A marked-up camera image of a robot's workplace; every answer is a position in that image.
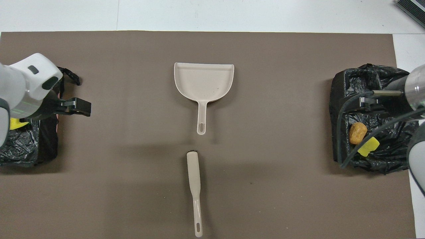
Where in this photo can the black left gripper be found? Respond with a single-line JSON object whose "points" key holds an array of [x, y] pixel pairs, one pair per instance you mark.
{"points": [[46, 106]]}

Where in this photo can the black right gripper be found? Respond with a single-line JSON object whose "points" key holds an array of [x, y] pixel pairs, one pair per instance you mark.
{"points": [[393, 106]]}

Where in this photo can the brown bread roll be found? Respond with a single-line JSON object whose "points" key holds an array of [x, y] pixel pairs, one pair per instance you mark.
{"points": [[357, 132]]}

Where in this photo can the green topped yellow sponge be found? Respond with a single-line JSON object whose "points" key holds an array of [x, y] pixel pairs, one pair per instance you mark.
{"points": [[368, 146]]}

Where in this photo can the plain yellow sponge piece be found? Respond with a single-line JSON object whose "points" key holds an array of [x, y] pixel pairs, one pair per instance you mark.
{"points": [[17, 124]]}

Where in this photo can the beige plastic dustpan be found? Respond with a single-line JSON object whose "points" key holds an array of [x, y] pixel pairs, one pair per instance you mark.
{"points": [[204, 81]]}

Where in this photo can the beige hand brush black bristles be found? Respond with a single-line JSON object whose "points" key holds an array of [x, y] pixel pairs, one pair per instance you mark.
{"points": [[194, 172]]}

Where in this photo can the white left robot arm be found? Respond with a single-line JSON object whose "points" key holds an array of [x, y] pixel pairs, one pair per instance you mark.
{"points": [[23, 83]]}

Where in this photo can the black bag lined pink bin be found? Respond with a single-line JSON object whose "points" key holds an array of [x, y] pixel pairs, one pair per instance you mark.
{"points": [[23, 149]]}

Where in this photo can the black ribbed device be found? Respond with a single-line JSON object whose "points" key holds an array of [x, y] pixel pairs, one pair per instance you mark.
{"points": [[413, 10]]}

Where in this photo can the brown paper table mat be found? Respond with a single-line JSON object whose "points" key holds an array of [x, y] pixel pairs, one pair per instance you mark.
{"points": [[265, 149]]}

